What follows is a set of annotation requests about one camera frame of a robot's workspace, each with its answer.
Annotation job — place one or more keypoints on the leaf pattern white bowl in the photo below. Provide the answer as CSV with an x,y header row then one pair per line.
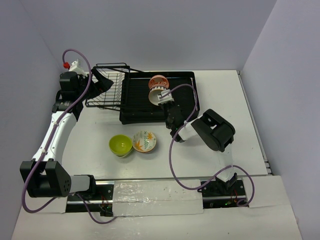
x,y
144,141

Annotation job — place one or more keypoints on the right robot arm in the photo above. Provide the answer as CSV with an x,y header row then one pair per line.
x,y
217,134

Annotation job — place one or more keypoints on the white taped sheet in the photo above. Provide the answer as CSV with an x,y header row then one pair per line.
x,y
154,198

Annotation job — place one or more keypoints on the white bowl pink rim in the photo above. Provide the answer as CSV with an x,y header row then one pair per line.
x,y
153,94

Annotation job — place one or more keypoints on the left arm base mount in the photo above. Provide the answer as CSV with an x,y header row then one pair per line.
x,y
100,202

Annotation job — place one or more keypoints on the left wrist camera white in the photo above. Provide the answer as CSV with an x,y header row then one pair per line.
x,y
75,66

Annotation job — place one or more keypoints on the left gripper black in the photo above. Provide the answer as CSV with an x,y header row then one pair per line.
x,y
92,81

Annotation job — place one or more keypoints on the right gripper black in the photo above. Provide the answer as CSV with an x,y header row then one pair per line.
x,y
175,103

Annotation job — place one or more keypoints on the black wire plate rack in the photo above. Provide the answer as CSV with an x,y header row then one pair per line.
x,y
110,99

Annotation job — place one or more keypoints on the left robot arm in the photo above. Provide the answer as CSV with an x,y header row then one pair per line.
x,y
44,174

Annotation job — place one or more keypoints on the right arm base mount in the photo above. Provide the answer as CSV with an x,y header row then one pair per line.
x,y
214,196

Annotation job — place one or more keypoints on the orange floral bowl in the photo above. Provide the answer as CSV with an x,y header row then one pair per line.
x,y
158,81

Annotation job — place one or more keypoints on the green bowl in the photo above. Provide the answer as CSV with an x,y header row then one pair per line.
x,y
120,145

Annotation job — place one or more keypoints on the black dish rack tray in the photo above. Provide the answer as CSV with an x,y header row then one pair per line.
x,y
135,106

